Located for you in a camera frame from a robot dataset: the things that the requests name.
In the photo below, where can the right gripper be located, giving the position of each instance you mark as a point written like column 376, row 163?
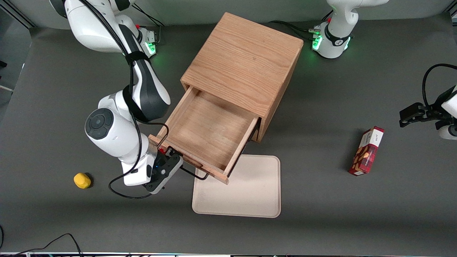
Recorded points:
column 167, row 154

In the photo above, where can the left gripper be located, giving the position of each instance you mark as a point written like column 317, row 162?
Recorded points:
column 437, row 106

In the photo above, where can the wooden drawer shallow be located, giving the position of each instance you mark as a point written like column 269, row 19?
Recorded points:
column 207, row 132

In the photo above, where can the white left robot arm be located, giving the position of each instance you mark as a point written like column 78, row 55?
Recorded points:
column 335, row 35

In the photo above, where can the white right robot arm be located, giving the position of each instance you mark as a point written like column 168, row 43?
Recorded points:
column 150, row 92

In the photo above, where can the wooden drawer cabinet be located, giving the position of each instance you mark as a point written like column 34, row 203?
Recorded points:
column 246, row 60

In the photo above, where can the red cookie box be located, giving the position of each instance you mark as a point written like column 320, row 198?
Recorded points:
column 367, row 151

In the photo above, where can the beige plastic tray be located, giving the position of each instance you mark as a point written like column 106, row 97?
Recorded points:
column 250, row 192

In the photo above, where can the yellow lemon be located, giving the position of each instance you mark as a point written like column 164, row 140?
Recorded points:
column 82, row 180

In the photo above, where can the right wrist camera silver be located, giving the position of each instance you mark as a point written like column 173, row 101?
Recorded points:
column 167, row 171

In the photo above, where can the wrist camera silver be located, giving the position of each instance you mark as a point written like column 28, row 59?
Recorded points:
column 448, row 132
column 167, row 171

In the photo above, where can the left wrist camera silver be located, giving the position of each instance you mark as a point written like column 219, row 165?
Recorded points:
column 448, row 132

